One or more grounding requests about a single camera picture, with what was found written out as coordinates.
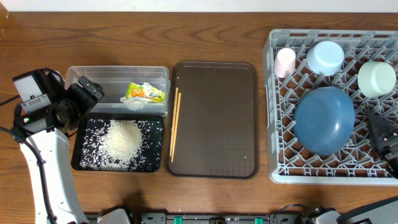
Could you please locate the light blue small bowl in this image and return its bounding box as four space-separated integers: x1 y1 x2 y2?
306 40 345 76

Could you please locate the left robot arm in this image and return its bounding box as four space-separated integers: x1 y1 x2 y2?
2 68 104 223

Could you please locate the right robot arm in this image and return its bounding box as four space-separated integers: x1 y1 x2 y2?
297 115 397 224

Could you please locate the spilled white rice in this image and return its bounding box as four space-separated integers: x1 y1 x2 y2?
79 119 164 172

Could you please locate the white paper napkin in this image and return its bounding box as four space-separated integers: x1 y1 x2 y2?
120 96 149 111

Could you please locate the clear plastic waste bin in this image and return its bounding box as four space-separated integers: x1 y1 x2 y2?
65 66 170 116

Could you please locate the wooden chopstick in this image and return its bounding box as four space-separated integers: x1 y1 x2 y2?
171 92 182 162
169 87 178 157

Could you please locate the pink plastic cup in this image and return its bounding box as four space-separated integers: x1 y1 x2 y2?
274 47 296 78

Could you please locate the black plastic tray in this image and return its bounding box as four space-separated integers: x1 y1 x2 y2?
70 112 165 173

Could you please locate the green yellow snack wrapper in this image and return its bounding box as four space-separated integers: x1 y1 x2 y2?
125 83 165 103

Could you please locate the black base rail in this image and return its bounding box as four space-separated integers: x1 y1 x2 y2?
85 212 308 224

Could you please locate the mint green small bowl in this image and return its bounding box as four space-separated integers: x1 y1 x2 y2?
358 61 397 98

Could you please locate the brown plastic serving tray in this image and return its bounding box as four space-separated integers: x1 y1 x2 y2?
167 62 260 179

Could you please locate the large dark blue bowl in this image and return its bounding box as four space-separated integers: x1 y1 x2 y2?
294 86 355 156

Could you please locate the grey plastic dishwasher rack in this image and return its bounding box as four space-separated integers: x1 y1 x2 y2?
262 29 397 185

